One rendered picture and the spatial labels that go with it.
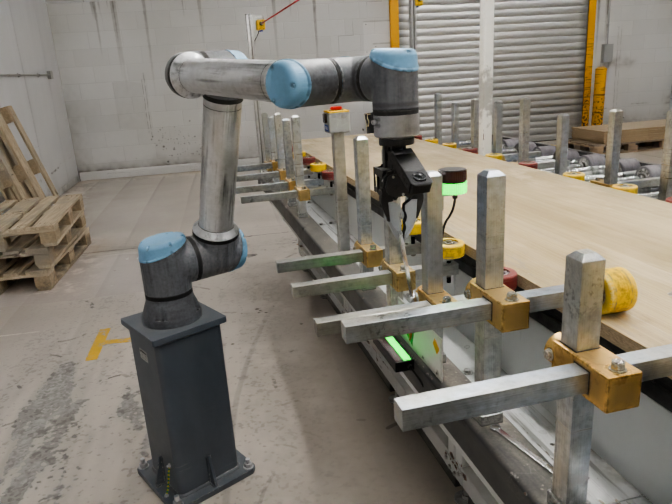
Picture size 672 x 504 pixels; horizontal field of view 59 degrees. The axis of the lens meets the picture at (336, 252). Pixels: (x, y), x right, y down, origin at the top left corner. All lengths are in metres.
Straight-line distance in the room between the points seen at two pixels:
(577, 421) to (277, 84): 0.77
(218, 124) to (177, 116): 7.38
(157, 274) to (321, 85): 0.94
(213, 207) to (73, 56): 7.53
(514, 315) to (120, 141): 8.50
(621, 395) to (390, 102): 0.65
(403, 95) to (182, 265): 1.01
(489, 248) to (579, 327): 0.25
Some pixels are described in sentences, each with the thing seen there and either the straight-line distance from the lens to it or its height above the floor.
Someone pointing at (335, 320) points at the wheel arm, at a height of 0.86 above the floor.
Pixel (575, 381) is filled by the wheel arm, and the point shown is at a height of 0.95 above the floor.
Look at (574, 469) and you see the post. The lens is 0.96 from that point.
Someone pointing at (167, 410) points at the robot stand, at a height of 0.35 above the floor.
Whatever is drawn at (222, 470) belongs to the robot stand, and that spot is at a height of 0.04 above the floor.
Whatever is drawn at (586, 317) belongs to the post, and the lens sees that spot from 0.84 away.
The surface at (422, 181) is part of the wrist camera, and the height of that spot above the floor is 1.14.
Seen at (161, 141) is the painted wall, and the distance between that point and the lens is 9.18.
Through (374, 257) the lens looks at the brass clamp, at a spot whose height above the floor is 0.83.
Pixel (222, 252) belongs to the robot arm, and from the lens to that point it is 1.94.
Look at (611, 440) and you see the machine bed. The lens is 1.24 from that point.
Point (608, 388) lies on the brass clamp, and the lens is 0.81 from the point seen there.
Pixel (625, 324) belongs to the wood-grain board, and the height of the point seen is 0.90.
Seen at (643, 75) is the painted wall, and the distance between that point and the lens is 11.39.
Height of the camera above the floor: 1.35
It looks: 17 degrees down
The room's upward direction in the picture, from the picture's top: 4 degrees counter-clockwise
